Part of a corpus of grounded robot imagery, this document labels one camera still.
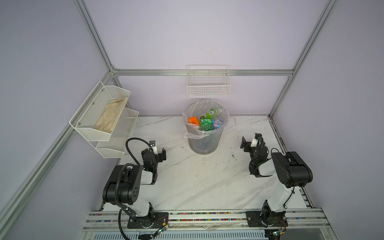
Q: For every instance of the orange label bottle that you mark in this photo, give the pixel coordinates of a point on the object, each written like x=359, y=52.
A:
x=194, y=121

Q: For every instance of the clear bottle light-blue label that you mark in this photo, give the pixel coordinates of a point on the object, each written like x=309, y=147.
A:
x=216, y=123

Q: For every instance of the beige cloth in shelf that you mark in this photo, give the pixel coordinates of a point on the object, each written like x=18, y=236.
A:
x=110, y=115

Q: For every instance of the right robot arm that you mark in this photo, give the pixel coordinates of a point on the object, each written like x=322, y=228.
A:
x=291, y=170

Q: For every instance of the white mesh lower shelf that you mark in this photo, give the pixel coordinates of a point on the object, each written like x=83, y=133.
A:
x=115, y=147

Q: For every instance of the aluminium front rail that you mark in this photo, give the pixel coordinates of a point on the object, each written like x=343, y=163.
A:
x=210, y=220

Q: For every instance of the white wire wall basket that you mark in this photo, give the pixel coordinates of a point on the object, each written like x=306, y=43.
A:
x=209, y=81

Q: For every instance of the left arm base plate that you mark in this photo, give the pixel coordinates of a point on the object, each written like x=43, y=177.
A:
x=147, y=220

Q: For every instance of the clear plastic bin liner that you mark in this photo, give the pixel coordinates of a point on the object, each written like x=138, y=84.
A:
x=196, y=109

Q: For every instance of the crushed green bottle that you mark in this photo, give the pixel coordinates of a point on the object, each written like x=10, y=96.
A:
x=206, y=125

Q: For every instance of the white mesh shelf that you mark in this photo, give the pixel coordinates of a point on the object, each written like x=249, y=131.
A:
x=96, y=119
x=115, y=147

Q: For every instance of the white mesh upper shelf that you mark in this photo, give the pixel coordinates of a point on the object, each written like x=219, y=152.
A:
x=96, y=119

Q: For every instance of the clear bottle green label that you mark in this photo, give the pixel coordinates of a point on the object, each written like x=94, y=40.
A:
x=212, y=114

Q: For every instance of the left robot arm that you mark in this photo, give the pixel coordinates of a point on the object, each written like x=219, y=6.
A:
x=123, y=186

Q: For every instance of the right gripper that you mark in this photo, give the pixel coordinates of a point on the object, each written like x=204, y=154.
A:
x=247, y=145

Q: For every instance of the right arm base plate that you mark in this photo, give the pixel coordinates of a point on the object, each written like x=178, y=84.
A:
x=266, y=217

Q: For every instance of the grey mesh waste bin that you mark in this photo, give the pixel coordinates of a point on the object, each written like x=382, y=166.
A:
x=205, y=145

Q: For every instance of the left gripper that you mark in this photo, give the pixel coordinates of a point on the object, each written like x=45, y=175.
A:
x=161, y=156

